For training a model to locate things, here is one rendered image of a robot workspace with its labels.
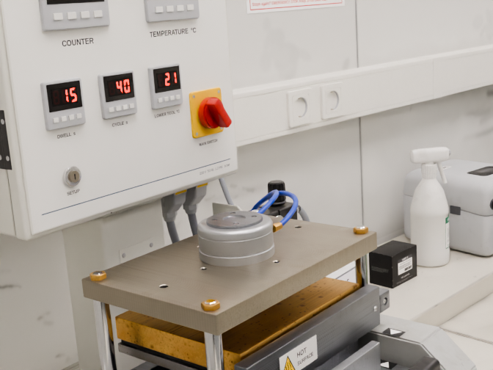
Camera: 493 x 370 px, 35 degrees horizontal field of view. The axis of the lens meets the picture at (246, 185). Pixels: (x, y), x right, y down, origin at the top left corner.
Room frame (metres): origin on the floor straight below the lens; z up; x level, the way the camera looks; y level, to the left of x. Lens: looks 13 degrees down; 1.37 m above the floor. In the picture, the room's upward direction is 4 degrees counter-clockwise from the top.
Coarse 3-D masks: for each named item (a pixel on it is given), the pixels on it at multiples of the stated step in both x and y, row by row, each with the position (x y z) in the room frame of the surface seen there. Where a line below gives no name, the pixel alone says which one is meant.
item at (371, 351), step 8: (368, 344) 0.75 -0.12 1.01; (376, 344) 0.75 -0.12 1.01; (360, 352) 0.73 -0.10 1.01; (368, 352) 0.74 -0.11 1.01; (376, 352) 0.75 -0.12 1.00; (344, 360) 0.72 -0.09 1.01; (352, 360) 0.72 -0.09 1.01; (360, 360) 0.72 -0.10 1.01; (368, 360) 0.74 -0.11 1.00; (376, 360) 0.75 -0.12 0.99; (336, 368) 0.70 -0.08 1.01; (344, 368) 0.70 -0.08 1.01; (352, 368) 0.71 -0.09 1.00; (360, 368) 0.72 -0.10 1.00; (368, 368) 0.73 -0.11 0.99; (376, 368) 0.75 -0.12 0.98; (384, 368) 0.77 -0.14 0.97; (392, 368) 0.77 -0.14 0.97; (400, 368) 0.77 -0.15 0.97; (408, 368) 0.77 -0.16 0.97
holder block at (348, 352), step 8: (352, 344) 0.79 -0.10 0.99; (344, 352) 0.78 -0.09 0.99; (352, 352) 0.79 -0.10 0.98; (328, 360) 0.75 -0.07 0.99; (336, 360) 0.77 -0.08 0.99; (136, 368) 0.76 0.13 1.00; (144, 368) 0.76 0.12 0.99; (152, 368) 0.76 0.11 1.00; (160, 368) 0.77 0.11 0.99; (320, 368) 0.74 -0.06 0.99; (328, 368) 0.75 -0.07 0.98
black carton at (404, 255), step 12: (372, 252) 1.48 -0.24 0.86; (384, 252) 1.47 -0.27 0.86; (396, 252) 1.47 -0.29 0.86; (408, 252) 1.49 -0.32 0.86; (372, 264) 1.48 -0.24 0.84; (384, 264) 1.46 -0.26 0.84; (396, 264) 1.46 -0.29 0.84; (408, 264) 1.48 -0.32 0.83; (372, 276) 1.48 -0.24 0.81; (384, 276) 1.46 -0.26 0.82; (396, 276) 1.46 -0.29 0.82; (408, 276) 1.48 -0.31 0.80
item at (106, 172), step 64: (0, 0) 0.74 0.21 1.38; (64, 0) 0.79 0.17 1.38; (128, 0) 0.86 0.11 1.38; (192, 0) 0.93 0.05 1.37; (0, 64) 0.74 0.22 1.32; (64, 64) 0.79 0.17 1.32; (128, 64) 0.85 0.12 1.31; (192, 64) 0.93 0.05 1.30; (0, 128) 0.75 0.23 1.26; (64, 128) 0.78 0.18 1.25; (128, 128) 0.84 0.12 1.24; (192, 128) 0.92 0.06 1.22; (0, 192) 0.76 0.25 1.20; (64, 192) 0.77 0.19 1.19; (128, 192) 0.84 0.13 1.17; (192, 192) 0.97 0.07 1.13; (128, 256) 0.87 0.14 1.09
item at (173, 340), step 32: (320, 288) 0.79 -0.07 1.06; (352, 288) 0.79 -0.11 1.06; (128, 320) 0.74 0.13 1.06; (160, 320) 0.73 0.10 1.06; (256, 320) 0.72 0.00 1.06; (288, 320) 0.71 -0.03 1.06; (128, 352) 0.74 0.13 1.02; (160, 352) 0.72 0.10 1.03; (192, 352) 0.68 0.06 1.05; (224, 352) 0.66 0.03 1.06
